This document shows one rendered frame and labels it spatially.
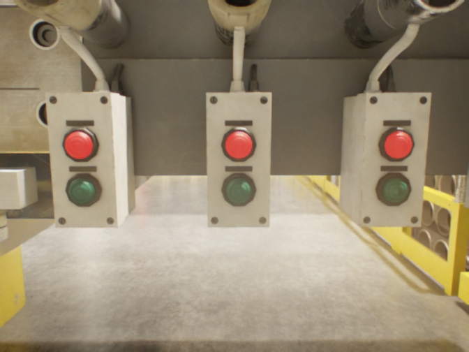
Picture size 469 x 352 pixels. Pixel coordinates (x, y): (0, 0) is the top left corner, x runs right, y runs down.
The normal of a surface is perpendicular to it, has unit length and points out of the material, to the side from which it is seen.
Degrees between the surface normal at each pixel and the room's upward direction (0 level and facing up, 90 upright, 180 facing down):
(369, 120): 90
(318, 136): 90
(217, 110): 90
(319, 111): 90
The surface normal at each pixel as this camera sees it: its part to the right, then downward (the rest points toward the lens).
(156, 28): 0.01, 0.16
